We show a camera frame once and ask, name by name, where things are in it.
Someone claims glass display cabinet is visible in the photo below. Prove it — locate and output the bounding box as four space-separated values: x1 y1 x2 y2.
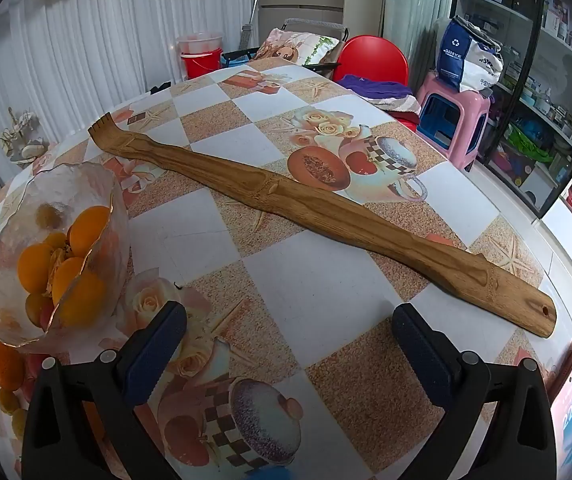
448 0 572 213

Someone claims cartoon print pillow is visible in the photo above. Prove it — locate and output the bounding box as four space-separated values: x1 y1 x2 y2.
253 27 341 67

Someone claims sheer window curtain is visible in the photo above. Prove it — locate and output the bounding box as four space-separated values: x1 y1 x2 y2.
383 0 459 68

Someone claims purple cloth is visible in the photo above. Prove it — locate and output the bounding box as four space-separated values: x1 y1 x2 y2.
338 74 414 103

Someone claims long wooden back scratcher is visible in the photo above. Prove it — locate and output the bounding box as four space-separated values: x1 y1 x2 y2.
87 111 558 339

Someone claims red plastic bucket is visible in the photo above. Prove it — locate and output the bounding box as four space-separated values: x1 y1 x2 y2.
180 50 224 80

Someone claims decorative wire basket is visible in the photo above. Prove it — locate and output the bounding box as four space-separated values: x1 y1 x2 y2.
0 107 50 163

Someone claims white pleated curtain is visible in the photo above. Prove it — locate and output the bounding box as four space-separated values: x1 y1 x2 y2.
0 0 267 131

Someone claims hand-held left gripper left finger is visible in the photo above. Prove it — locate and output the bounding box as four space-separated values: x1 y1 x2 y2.
20 300 188 480

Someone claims beige cabinet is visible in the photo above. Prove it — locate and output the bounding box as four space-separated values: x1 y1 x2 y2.
258 0 347 43

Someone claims pink plastic stool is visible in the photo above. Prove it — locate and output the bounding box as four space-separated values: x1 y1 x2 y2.
416 71 491 172

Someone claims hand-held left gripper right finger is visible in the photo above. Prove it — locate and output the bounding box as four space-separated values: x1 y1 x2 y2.
386 303 557 480

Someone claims clear glass bowl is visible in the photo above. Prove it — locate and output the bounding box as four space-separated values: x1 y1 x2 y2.
0 161 132 348

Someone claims checked printed tablecloth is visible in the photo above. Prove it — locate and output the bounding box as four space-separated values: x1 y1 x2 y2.
0 57 572 480

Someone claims red tomato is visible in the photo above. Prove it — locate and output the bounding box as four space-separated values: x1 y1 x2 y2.
25 353 52 382

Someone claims blue plastic stool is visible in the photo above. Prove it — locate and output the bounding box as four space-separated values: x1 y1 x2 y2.
417 95 466 151

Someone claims yellow loquat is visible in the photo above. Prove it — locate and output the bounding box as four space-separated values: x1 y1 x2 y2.
11 407 29 441
0 387 21 415

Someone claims pink plastic basin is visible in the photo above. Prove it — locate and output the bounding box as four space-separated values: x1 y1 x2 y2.
176 32 224 56

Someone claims red plastic chair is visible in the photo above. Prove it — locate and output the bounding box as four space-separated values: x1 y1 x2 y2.
333 35 410 86

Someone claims large orange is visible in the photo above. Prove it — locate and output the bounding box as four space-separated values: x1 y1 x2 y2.
0 340 26 392

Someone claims striped towel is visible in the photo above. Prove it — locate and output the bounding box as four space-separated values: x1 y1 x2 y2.
371 94 423 117

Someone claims blue and white bag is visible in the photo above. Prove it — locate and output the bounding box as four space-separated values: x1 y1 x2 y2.
436 16 505 93

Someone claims heap of oranges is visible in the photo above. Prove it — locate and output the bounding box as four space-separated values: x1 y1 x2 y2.
17 204 112 328

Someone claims mop with metal handle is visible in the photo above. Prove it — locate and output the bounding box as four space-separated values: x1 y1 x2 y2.
238 0 273 51

